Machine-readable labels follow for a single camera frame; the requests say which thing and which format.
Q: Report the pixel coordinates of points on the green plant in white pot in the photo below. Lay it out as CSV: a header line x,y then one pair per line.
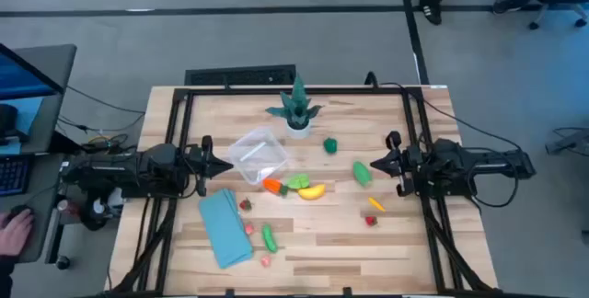
x,y
298,118

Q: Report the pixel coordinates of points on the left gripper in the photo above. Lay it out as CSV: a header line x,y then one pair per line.
x,y
200,164

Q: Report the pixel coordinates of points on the person's forearm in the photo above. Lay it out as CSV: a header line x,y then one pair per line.
x,y
5,277

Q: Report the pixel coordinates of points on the light green toy lettuce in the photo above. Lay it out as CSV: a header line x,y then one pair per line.
x,y
299,181

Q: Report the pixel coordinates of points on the green toy corn husk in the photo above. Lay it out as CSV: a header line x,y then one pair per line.
x,y
362,174

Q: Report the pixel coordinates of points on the green toy bell pepper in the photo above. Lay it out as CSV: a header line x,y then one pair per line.
x,y
330,145

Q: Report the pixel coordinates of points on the grey metal floor stand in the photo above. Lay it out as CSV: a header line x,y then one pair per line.
x,y
570,142

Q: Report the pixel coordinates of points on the computer monitor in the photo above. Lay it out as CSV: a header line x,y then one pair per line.
x,y
23,77

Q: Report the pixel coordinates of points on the red drink can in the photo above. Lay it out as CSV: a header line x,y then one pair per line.
x,y
69,207

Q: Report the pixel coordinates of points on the orange toy carrot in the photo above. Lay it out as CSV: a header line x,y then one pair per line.
x,y
272,186

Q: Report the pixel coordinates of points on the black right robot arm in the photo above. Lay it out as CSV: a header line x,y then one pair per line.
x,y
483,164

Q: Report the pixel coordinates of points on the black floor vent grille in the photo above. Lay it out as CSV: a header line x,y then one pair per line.
x,y
239,76

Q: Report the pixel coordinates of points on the folded teal cloth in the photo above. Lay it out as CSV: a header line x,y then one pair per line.
x,y
225,229

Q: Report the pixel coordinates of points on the green toy cucumber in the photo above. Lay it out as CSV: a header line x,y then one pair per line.
x,y
269,239

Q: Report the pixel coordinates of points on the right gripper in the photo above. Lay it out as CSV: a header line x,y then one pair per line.
x,y
402,164

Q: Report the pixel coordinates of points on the pink toy candy piece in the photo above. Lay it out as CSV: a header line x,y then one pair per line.
x,y
265,261
249,229

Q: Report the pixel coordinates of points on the black monitor stand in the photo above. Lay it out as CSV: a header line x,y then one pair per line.
x,y
8,123

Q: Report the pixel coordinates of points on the black desk leg caster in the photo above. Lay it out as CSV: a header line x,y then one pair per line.
x,y
62,262

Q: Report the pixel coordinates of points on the black computer keyboard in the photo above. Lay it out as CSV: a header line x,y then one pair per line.
x,y
14,176

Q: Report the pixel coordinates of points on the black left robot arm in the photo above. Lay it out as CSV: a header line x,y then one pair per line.
x,y
115,169

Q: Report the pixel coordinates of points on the grey office desk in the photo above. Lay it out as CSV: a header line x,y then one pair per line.
x,y
50,63

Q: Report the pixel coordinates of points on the yellow toy banana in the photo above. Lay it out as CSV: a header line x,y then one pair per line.
x,y
312,192

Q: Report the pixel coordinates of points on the yellow toy chili pepper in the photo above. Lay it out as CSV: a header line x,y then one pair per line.
x,y
376,204

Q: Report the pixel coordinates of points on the black and white bottle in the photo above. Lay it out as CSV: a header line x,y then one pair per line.
x,y
99,207

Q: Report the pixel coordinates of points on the red toy strawberry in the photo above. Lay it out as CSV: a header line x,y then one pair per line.
x,y
245,205
371,221

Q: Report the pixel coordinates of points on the clear plastic tupperware container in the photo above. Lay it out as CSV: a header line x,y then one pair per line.
x,y
257,155

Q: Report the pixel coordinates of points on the person's hand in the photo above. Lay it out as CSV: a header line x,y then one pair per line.
x,y
16,236

